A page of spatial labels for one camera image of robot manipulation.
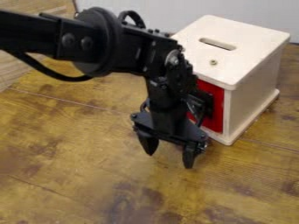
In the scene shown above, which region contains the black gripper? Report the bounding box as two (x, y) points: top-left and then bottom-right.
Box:
(130, 93), (208, 169)

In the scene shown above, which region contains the red drawer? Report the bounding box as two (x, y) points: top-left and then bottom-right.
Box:
(197, 80), (224, 133)

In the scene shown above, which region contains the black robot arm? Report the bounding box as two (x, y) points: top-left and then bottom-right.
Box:
(0, 7), (210, 169)

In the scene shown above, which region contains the white wooden drawer cabinet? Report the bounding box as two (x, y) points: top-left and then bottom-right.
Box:
(172, 15), (289, 145)

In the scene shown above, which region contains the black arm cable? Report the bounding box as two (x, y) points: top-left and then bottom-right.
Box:
(4, 49), (94, 82)

